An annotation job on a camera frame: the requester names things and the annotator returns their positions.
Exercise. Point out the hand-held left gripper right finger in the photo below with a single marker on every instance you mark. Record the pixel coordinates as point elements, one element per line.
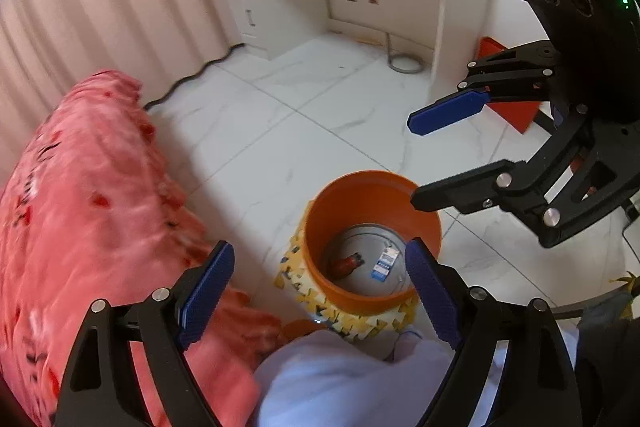
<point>432,292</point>

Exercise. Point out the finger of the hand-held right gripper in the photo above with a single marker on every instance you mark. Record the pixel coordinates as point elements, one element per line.
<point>465,189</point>
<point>445,111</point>

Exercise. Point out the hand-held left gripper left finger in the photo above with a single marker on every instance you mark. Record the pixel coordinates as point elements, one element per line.
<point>207,292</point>

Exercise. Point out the orange plastic bucket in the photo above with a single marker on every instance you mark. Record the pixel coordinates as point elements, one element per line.
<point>350,194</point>

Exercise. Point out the small blue white packet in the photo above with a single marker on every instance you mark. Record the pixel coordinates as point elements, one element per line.
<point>384,265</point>

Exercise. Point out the flat red box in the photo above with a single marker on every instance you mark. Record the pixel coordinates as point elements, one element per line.
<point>520,114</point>

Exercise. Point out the small red item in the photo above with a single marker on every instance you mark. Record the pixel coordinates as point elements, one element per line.
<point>348,265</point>

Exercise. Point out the orange cloth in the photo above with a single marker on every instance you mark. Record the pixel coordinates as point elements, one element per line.
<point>300,332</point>

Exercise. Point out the yellow foam puzzle mat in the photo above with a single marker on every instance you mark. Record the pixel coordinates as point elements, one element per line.
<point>320,303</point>

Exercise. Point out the person's pale lavender pants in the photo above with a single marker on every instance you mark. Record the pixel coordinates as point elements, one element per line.
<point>340,382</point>

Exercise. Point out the pink printed blanket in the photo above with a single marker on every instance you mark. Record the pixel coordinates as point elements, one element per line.
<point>75,207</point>

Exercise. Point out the dark cloth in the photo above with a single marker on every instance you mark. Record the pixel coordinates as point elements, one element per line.
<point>610,357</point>

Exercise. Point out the white drawer cabinet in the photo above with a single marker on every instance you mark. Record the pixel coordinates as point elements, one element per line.
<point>250,7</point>

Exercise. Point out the pale pink curtain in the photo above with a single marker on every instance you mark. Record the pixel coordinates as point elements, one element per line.
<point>100,7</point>

